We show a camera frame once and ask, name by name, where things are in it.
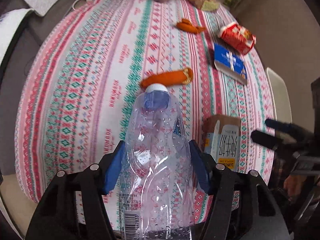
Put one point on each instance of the brown milk carton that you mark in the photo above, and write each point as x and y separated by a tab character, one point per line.
222	139

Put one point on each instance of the small orange peel piece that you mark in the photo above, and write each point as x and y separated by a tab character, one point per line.
187	26

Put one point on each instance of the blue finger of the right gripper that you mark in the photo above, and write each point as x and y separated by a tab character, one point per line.
272	142
295	131

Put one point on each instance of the blue biscuit box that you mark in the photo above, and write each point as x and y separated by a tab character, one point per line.
228	63

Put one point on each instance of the red snack bag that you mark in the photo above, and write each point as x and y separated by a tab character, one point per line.
238	37

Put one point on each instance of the white plastic trash bin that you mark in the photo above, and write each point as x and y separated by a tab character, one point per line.
280	97

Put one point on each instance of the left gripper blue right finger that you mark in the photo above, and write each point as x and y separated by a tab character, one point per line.
201	166

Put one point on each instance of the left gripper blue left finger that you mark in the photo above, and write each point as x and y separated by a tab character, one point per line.
111	164

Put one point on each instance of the grey sofa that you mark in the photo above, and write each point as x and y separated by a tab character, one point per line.
32	33

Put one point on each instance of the striped seat cover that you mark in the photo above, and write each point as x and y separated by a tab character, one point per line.
10	22

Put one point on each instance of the patterned pink tablecloth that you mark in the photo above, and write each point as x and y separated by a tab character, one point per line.
78	96

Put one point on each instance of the crushed clear plastic bottle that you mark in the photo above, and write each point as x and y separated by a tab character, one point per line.
156	178

